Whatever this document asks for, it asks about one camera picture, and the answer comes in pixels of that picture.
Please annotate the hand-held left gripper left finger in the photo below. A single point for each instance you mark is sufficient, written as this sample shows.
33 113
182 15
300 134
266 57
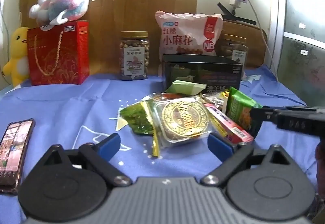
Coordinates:
110 144

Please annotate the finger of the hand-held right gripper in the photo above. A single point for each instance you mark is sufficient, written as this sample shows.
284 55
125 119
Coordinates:
261 114

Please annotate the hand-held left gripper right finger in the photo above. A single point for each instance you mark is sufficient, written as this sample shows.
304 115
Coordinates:
218 146

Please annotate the green and orange snack packet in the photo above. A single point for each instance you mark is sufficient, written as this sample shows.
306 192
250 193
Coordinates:
238 109

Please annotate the pink snack bar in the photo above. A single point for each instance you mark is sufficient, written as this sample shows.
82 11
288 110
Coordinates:
228 122

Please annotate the dark green snack packet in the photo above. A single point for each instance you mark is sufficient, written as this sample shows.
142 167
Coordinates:
135 120

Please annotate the clear gold mooncake packet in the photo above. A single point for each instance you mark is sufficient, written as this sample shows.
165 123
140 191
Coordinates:
182 117

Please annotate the light green packet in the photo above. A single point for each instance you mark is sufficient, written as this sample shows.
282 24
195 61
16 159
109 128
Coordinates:
185 87

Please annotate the black box with sheep print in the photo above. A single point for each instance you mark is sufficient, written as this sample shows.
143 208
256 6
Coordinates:
193 71

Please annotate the blue printed tablecloth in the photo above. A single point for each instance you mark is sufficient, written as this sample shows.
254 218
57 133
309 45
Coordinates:
63 107

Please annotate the nut jar with dark label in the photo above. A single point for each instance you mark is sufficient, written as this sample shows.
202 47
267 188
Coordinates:
236 48

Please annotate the brown cushion board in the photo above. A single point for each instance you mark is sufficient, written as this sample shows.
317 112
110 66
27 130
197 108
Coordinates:
254 38

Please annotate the nut jar with white label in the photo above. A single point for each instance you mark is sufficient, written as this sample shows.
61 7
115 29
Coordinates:
133 56

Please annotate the black tape strip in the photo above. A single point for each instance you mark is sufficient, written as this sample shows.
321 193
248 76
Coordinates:
226 9
240 21

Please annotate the red gift box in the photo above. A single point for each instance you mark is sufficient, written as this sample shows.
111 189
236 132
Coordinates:
58 61

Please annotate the smartphone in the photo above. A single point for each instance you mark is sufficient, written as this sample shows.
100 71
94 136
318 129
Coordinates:
12 153

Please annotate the pink snack bag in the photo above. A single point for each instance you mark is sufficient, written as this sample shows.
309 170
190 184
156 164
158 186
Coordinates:
182 36

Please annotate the yellow duck plush toy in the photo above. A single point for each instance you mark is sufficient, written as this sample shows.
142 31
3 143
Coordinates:
17 61

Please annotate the pink and blue plush toy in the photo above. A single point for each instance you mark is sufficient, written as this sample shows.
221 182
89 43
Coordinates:
66 3

